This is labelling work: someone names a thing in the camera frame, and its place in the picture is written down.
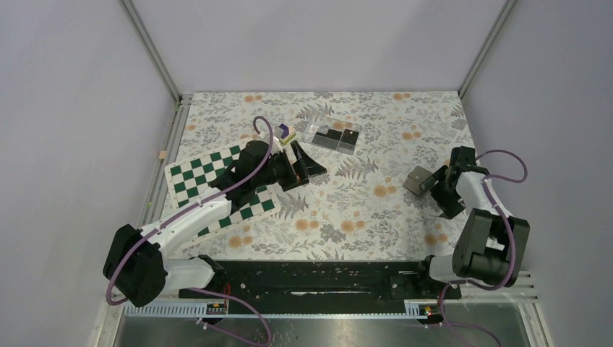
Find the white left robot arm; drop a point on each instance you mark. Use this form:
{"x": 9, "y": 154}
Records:
{"x": 139, "y": 262}

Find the grey slotted cable duct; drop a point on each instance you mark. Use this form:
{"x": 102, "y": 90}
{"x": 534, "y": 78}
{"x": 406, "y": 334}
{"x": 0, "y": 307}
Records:
{"x": 304, "y": 308}

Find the grey card holder wallet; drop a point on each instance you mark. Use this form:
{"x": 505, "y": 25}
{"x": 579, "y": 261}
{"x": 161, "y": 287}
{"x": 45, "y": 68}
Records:
{"x": 413, "y": 179}

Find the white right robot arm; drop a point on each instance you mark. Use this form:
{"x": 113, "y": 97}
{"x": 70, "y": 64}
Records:
{"x": 489, "y": 251}

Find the purple yellow cube stack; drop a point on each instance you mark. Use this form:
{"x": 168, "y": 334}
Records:
{"x": 285, "y": 133}

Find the floral table cloth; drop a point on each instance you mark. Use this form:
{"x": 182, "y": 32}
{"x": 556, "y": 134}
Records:
{"x": 359, "y": 209}

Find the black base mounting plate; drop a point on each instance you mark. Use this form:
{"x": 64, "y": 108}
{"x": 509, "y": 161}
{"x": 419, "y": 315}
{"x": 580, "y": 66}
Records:
{"x": 286, "y": 281}

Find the clear acrylic card tray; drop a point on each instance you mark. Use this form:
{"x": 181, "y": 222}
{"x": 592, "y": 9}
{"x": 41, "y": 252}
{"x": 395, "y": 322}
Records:
{"x": 322, "y": 124}

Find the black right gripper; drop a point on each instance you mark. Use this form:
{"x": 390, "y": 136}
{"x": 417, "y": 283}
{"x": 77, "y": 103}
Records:
{"x": 450, "y": 207}

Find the black credit card right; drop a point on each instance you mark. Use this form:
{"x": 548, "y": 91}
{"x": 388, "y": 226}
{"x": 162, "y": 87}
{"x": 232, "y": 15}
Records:
{"x": 347, "y": 142}

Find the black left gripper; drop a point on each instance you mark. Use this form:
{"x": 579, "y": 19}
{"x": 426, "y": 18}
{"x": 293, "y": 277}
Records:
{"x": 298, "y": 173}

